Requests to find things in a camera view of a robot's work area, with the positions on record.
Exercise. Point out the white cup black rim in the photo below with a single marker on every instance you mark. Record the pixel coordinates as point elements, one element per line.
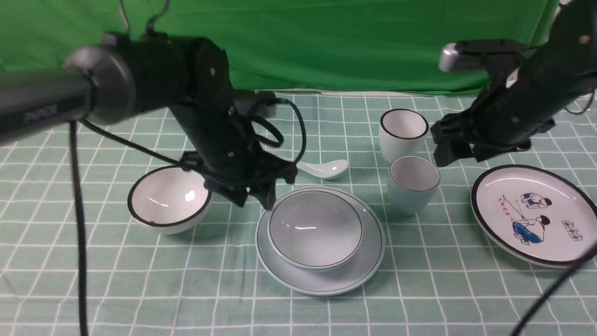
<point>401,133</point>

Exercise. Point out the white plate cartoon print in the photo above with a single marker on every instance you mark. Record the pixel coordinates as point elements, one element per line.
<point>535,215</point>

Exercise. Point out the pale blue ceramic spoon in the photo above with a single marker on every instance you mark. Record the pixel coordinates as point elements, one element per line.
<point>325,171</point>

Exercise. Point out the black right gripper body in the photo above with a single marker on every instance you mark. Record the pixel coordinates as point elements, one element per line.
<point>493,120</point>

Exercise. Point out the white bowl black rim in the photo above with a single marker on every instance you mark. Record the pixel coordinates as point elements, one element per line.
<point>169,200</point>

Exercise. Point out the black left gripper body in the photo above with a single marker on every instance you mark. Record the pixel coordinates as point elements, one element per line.
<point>230,146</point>

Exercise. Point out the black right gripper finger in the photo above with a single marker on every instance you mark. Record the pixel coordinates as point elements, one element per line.
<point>450,151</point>
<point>482,152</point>

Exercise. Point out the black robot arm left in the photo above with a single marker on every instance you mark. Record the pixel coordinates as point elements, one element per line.
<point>117,80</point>

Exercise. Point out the green backdrop cloth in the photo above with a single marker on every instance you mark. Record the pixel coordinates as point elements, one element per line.
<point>37,34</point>

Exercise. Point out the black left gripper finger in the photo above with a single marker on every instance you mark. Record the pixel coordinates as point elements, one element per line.
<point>265,193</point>
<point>236,195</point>

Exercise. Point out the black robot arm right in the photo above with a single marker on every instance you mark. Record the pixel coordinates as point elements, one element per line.
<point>529,84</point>

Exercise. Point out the pale blue ceramic cup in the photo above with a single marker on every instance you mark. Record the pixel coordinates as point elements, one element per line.
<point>411,183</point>

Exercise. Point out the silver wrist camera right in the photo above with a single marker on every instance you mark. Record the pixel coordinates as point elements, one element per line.
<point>469,55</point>

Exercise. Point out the pale blue shallow bowl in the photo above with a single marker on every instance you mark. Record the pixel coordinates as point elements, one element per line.
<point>315,229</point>

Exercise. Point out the pale blue round plate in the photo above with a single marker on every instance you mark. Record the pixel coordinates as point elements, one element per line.
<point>359,269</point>

